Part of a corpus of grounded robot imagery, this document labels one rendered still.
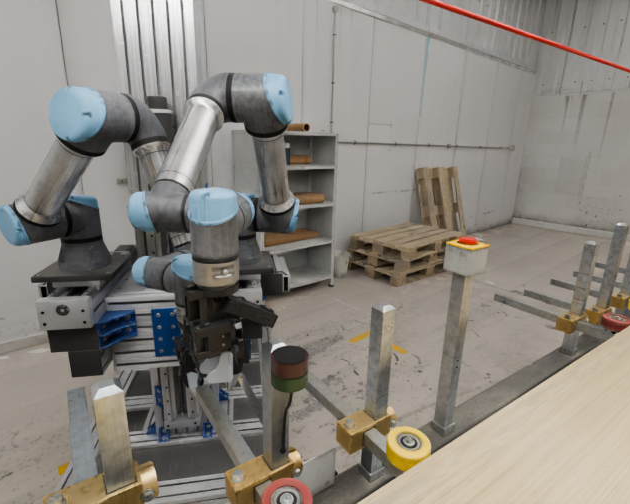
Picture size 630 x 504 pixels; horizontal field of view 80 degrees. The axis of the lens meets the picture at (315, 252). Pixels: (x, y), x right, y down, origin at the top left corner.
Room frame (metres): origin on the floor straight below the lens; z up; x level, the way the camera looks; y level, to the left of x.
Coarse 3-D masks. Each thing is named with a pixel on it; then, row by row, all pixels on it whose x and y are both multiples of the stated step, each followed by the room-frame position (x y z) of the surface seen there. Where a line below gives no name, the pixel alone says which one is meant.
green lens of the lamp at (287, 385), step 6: (306, 372) 0.52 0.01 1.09; (276, 378) 0.50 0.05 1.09; (300, 378) 0.50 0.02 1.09; (306, 378) 0.52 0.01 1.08; (276, 384) 0.50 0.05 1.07; (282, 384) 0.50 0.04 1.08; (288, 384) 0.50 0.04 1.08; (294, 384) 0.50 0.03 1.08; (300, 384) 0.50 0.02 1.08; (306, 384) 0.52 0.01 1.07; (282, 390) 0.50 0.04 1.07; (288, 390) 0.50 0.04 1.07; (294, 390) 0.50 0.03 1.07
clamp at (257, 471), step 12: (240, 468) 0.54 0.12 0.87; (252, 468) 0.55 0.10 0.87; (264, 468) 0.55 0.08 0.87; (276, 468) 0.55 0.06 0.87; (288, 468) 0.55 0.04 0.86; (300, 468) 0.57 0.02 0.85; (228, 480) 0.52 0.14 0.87; (252, 480) 0.52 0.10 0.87; (264, 480) 0.53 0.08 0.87; (228, 492) 0.52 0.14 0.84; (240, 492) 0.50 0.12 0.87; (252, 492) 0.51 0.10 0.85
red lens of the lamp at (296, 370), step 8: (272, 352) 0.53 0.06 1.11; (272, 360) 0.51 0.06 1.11; (304, 360) 0.51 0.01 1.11; (272, 368) 0.51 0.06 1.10; (280, 368) 0.50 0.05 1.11; (288, 368) 0.50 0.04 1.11; (296, 368) 0.50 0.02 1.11; (304, 368) 0.51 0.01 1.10; (280, 376) 0.50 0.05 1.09; (288, 376) 0.50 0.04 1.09; (296, 376) 0.50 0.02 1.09
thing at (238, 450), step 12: (204, 396) 0.75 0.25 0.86; (204, 408) 0.73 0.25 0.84; (216, 408) 0.71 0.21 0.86; (216, 420) 0.68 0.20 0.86; (228, 420) 0.68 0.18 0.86; (216, 432) 0.67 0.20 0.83; (228, 432) 0.64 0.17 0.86; (228, 444) 0.61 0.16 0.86; (240, 444) 0.61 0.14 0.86; (240, 456) 0.58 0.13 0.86; (252, 456) 0.58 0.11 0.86
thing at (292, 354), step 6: (282, 348) 0.55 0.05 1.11; (288, 348) 0.55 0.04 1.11; (294, 348) 0.55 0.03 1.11; (300, 348) 0.55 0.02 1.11; (276, 354) 0.53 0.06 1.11; (282, 354) 0.53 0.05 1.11; (288, 354) 0.53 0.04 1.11; (294, 354) 0.53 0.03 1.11; (300, 354) 0.53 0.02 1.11; (306, 354) 0.53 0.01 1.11; (276, 360) 0.51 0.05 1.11; (282, 360) 0.51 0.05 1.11; (288, 360) 0.51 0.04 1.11; (294, 360) 0.51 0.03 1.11; (300, 360) 0.51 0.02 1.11; (282, 378) 0.50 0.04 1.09; (294, 378) 0.50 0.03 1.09; (276, 390) 0.54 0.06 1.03; (288, 402) 0.53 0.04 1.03; (288, 408) 0.53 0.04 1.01; (282, 432) 0.55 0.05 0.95; (282, 438) 0.55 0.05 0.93; (282, 444) 0.55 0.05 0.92; (282, 450) 0.55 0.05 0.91
